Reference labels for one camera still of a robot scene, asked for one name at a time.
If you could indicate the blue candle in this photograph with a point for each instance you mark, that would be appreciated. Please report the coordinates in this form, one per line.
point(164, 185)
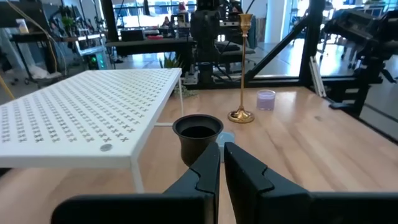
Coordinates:
point(225, 138)

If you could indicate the black candlestick holder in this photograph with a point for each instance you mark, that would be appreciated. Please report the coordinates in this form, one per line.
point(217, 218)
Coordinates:
point(192, 149)

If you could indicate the tall gold candlestick holder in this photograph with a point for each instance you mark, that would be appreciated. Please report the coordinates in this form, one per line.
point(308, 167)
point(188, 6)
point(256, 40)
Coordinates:
point(241, 115)

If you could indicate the green succulent plant in pot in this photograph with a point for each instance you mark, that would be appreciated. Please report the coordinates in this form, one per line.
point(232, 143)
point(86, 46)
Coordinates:
point(169, 62)

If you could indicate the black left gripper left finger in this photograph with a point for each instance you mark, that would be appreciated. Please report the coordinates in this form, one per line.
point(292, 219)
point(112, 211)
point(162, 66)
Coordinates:
point(192, 205)

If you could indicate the white bars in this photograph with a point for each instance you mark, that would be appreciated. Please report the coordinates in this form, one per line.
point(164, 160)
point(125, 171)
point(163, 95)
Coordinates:
point(317, 77)

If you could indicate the white perforated metal shelf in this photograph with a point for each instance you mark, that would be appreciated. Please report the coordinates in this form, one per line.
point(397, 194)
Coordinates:
point(93, 109)

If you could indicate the black aluminium rig frame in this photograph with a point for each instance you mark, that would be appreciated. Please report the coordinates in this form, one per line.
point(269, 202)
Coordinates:
point(311, 46)

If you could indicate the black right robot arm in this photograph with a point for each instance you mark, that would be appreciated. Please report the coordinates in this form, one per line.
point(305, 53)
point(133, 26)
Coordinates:
point(205, 31)

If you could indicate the purple candle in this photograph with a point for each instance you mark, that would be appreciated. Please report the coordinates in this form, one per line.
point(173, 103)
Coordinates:
point(265, 100)

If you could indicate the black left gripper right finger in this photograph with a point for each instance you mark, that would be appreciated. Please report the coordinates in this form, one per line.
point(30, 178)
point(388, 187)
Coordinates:
point(264, 202)

